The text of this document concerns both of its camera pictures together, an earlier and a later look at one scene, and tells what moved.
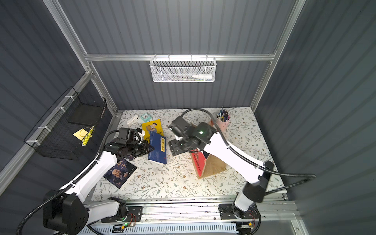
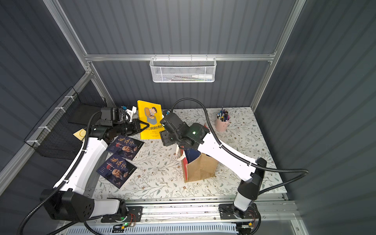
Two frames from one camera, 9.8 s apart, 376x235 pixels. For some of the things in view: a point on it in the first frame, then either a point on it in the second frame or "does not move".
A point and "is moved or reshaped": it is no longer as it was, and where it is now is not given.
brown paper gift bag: (205, 165) is moved or reshaped
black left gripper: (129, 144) → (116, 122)
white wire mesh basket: (182, 69) does not move
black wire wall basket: (53, 137) does not move
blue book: (157, 148) → (191, 154)
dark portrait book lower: (120, 173) does not move
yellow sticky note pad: (81, 133) does not move
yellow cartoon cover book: (155, 126) is moved or reshaped
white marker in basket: (202, 76) does not move
